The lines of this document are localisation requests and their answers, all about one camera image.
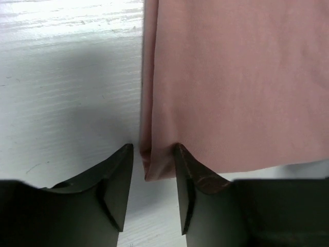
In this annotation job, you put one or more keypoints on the pink t-shirt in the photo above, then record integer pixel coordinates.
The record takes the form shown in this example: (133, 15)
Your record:
(243, 85)

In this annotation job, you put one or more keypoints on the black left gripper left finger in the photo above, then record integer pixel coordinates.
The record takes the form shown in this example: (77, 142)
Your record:
(86, 210)

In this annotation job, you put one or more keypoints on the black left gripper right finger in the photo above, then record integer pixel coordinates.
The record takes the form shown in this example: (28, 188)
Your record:
(253, 212)

